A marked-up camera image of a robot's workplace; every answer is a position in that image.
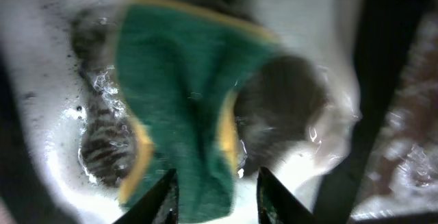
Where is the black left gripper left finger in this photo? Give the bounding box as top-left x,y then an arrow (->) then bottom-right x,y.
114,169 -> 179,224

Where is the grey soapy tray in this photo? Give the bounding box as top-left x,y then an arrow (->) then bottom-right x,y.
0,0 -> 411,224

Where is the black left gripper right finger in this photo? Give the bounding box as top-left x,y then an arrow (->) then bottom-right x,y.
257,167 -> 315,224

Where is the green yellow sponge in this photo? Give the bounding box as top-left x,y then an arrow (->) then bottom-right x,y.
114,0 -> 278,223

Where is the dark brown serving tray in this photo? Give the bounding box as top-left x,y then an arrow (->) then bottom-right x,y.
351,11 -> 437,221

